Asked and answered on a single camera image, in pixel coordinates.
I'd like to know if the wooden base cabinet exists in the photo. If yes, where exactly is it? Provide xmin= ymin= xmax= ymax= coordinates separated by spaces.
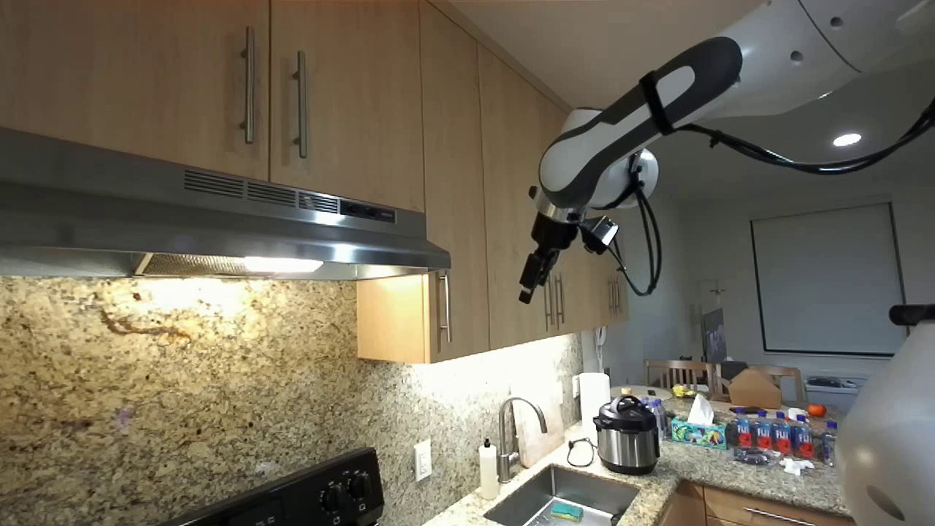
xmin=653 ymin=478 xmax=859 ymax=526

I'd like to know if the silver drawer handle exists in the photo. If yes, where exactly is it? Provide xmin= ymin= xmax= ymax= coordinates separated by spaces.
xmin=744 ymin=502 xmax=818 ymax=526

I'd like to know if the green sponge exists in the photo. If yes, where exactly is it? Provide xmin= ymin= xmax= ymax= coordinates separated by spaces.
xmin=528 ymin=493 xmax=593 ymax=526

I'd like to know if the wooden chair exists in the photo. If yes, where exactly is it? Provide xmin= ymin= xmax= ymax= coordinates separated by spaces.
xmin=646 ymin=356 xmax=725 ymax=404

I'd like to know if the white soap bottle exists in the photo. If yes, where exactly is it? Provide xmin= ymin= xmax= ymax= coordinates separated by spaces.
xmin=476 ymin=436 xmax=503 ymax=499

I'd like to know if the black cord loop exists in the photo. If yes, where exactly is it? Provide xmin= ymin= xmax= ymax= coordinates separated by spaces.
xmin=560 ymin=436 xmax=599 ymax=471

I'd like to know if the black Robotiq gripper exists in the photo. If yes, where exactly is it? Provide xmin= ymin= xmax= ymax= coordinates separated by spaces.
xmin=514 ymin=208 xmax=585 ymax=306

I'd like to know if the white wall outlet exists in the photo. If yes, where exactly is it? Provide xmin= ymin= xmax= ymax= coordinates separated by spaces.
xmin=411 ymin=436 xmax=434 ymax=484

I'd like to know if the light wood cabinet door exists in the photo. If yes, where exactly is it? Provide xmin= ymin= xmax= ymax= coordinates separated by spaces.
xmin=269 ymin=0 xmax=428 ymax=217
xmin=0 ymin=0 xmax=273 ymax=183

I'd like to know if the black strap on robot forearm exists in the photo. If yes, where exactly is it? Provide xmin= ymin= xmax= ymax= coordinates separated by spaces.
xmin=640 ymin=71 xmax=678 ymax=136

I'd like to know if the round wooden board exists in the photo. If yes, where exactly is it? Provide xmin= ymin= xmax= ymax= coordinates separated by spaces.
xmin=728 ymin=361 xmax=788 ymax=411

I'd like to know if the bottle with orange cap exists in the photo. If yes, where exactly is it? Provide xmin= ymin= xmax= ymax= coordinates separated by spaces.
xmin=805 ymin=401 xmax=842 ymax=465

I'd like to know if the stainless steel stove hood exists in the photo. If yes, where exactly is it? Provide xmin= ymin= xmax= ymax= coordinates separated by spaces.
xmin=0 ymin=125 xmax=452 ymax=287

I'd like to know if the stainless steel sink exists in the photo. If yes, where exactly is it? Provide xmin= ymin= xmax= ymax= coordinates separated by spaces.
xmin=482 ymin=461 xmax=643 ymax=526

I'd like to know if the white paper towel roll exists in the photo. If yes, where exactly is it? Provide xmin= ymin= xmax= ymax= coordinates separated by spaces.
xmin=576 ymin=369 xmax=612 ymax=426

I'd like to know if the white wall whiteboard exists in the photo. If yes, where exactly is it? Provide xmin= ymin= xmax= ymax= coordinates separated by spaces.
xmin=748 ymin=201 xmax=912 ymax=359

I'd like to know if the tall light wood wall cabinet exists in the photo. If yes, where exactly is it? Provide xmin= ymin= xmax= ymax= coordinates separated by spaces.
xmin=352 ymin=0 xmax=630 ymax=369

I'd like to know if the teal tissue box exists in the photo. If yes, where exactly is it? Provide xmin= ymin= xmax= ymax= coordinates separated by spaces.
xmin=665 ymin=392 xmax=734 ymax=454

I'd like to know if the black stove top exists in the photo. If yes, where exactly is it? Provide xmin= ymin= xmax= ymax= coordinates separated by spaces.
xmin=164 ymin=443 xmax=387 ymax=526

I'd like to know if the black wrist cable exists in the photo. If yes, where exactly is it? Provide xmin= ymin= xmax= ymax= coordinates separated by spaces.
xmin=611 ymin=97 xmax=935 ymax=300

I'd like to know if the blue and red bottle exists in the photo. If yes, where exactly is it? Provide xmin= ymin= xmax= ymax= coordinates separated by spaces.
xmin=754 ymin=410 xmax=780 ymax=461
xmin=791 ymin=411 xmax=818 ymax=465
xmin=772 ymin=410 xmax=796 ymax=461
xmin=729 ymin=410 xmax=760 ymax=461

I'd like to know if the steel and black pressure cooker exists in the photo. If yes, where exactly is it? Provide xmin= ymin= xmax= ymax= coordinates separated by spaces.
xmin=589 ymin=392 xmax=662 ymax=478

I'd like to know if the beige cutting board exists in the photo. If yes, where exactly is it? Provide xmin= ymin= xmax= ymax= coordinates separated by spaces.
xmin=514 ymin=404 xmax=569 ymax=471

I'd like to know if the chrome kitchen faucet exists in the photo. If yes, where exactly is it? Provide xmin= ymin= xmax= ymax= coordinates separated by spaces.
xmin=495 ymin=392 xmax=551 ymax=484

